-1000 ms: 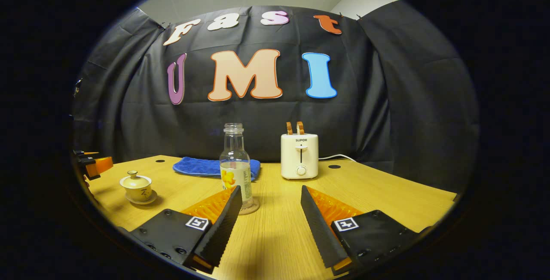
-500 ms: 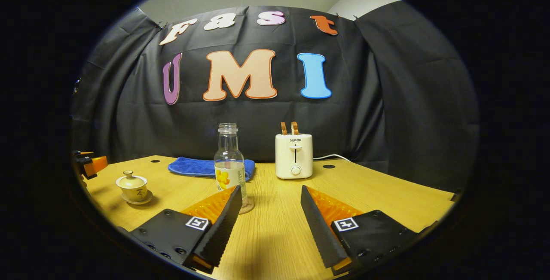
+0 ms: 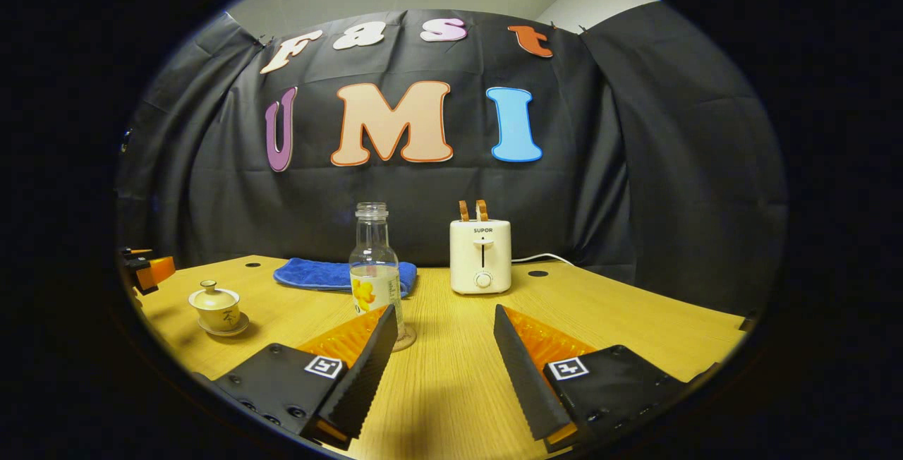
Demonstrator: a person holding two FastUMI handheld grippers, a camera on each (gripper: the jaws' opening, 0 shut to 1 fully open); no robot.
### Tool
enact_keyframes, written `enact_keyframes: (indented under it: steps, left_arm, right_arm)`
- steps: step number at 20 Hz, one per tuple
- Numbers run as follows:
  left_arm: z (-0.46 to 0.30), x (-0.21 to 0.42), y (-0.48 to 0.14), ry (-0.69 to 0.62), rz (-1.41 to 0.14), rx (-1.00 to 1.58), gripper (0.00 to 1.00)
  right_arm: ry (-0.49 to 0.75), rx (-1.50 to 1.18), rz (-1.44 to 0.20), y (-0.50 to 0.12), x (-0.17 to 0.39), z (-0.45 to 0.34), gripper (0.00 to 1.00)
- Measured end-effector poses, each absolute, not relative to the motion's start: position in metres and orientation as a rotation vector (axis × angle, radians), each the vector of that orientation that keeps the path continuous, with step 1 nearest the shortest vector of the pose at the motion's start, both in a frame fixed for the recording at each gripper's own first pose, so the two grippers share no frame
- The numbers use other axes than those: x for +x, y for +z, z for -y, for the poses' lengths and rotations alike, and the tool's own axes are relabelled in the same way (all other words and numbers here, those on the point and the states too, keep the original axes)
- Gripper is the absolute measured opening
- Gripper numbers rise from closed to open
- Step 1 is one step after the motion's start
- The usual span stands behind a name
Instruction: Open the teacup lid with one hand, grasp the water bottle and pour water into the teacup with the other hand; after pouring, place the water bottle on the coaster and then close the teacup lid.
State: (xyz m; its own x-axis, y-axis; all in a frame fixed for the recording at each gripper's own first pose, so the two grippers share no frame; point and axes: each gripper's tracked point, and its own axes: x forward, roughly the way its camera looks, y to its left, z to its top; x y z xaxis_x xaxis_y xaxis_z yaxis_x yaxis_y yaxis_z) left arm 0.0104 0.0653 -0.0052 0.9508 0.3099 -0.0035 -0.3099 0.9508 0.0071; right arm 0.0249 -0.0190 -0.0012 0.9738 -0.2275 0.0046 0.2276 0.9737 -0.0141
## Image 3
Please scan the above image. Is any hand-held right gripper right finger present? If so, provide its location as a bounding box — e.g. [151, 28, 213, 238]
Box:
[492, 304, 692, 455]

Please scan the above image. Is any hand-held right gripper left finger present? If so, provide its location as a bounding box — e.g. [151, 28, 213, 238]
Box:
[214, 303, 399, 452]

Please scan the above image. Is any clear water bottle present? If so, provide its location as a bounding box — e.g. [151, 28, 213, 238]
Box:
[349, 202, 417, 352]

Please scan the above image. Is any yellow teacup saucer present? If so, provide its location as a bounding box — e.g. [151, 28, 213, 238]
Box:
[198, 313, 250, 338]

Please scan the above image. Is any blue folded towel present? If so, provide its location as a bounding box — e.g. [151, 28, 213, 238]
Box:
[273, 257, 418, 298]

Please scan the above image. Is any white toaster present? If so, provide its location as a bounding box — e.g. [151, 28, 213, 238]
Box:
[449, 219, 513, 296]

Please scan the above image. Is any black backdrop cloth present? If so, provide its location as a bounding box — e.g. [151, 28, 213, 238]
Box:
[116, 1, 787, 316]

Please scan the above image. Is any white toaster cable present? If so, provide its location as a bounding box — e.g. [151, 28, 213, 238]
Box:
[511, 253, 576, 267]

